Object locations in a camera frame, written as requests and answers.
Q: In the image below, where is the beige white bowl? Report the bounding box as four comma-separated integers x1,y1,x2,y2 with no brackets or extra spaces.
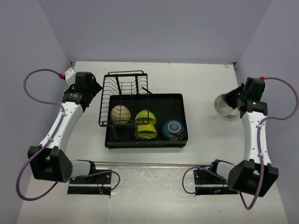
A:
214,94,234,117
227,109,239,118

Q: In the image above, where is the yellow green bowl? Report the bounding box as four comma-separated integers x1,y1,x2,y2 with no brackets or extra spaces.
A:
134,124,157,140
135,110,157,126

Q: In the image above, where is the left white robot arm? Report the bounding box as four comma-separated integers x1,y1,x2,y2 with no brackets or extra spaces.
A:
28,72,102,183

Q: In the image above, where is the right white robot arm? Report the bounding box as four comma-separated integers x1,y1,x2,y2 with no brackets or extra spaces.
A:
208,77,278,197

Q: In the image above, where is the wooden bowl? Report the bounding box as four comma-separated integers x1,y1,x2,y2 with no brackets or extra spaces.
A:
110,105,131,125

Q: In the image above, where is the black drip tray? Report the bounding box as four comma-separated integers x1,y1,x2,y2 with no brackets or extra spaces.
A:
105,93,188,149

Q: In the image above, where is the blue patterned bowl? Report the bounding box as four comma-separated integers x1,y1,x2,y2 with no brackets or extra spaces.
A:
162,120,185,141

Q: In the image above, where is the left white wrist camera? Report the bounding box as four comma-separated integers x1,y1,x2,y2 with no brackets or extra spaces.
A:
64,68,76,85

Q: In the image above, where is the black wire dish rack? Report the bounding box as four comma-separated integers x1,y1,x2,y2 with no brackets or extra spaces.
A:
99,70,150,142

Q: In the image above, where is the metal rail strip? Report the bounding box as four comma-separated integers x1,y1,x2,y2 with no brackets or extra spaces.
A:
94,161,212,169

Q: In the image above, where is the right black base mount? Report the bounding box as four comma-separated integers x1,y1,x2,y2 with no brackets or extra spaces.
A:
193,168,238,196

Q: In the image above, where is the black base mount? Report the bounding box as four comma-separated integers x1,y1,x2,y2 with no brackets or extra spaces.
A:
67,173,112,196
193,168,238,196

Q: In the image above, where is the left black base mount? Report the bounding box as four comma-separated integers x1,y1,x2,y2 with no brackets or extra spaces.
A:
67,173,112,196

